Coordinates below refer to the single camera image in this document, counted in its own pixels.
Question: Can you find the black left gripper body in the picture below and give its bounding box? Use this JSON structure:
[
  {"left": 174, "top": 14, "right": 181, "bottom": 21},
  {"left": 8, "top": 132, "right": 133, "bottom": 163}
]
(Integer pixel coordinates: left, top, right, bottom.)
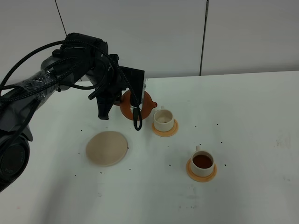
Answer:
[{"left": 96, "top": 54, "right": 127, "bottom": 120}]

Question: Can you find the brown clay teapot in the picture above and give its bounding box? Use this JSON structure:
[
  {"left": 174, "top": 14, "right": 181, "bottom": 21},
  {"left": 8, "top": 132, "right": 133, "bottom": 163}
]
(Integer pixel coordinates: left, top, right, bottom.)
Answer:
[{"left": 114, "top": 90, "right": 158, "bottom": 121}]

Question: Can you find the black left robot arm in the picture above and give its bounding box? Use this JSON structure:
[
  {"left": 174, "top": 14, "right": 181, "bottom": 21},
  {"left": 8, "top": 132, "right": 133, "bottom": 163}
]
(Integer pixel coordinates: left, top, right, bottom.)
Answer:
[{"left": 0, "top": 33, "right": 131, "bottom": 190}]

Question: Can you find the beige round teapot coaster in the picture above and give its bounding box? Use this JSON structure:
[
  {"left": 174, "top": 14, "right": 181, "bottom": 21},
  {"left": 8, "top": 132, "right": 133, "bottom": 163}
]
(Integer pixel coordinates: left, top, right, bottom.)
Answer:
[{"left": 85, "top": 131, "right": 128, "bottom": 167}]

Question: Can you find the far white teacup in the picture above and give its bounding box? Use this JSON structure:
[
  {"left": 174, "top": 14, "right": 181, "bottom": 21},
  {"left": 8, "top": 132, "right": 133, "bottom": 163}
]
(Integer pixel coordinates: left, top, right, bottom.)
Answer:
[{"left": 153, "top": 106, "right": 174, "bottom": 132}]

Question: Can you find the white teacup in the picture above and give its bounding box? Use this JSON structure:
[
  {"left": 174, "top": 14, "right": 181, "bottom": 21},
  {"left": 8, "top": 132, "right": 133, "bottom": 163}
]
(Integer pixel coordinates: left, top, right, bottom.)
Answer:
[
  {"left": 153, "top": 106, "right": 174, "bottom": 132},
  {"left": 190, "top": 145, "right": 215, "bottom": 177}
]

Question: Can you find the far orange saucer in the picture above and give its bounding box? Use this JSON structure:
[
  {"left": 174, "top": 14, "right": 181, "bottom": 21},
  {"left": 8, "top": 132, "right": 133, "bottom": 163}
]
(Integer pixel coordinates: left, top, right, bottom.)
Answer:
[{"left": 152, "top": 119, "right": 179, "bottom": 137}]

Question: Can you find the orange saucer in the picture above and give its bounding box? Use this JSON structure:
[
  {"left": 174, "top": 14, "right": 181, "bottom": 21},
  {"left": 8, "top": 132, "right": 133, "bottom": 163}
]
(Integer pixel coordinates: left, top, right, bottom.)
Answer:
[
  {"left": 152, "top": 119, "right": 179, "bottom": 137},
  {"left": 186, "top": 159, "right": 217, "bottom": 182}
]

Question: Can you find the near white teacup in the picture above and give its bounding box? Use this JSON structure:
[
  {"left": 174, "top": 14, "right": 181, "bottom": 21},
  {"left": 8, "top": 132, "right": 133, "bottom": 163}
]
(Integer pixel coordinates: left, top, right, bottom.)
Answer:
[{"left": 190, "top": 145, "right": 215, "bottom": 177}]

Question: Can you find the near orange saucer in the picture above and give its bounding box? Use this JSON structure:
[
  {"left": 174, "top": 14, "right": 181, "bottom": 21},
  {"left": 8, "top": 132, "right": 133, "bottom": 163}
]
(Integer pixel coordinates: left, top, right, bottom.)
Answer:
[{"left": 186, "top": 159, "right": 217, "bottom": 182}]

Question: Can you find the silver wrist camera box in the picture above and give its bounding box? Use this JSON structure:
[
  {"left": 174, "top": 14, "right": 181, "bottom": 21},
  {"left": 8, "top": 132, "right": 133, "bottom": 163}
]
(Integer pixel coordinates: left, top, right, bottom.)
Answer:
[{"left": 121, "top": 66, "right": 146, "bottom": 110}]

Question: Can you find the black braided cable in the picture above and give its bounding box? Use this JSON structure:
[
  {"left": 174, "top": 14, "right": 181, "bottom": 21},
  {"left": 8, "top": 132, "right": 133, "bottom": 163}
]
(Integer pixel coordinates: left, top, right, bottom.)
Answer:
[{"left": 0, "top": 38, "right": 143, "bottom": 131}]

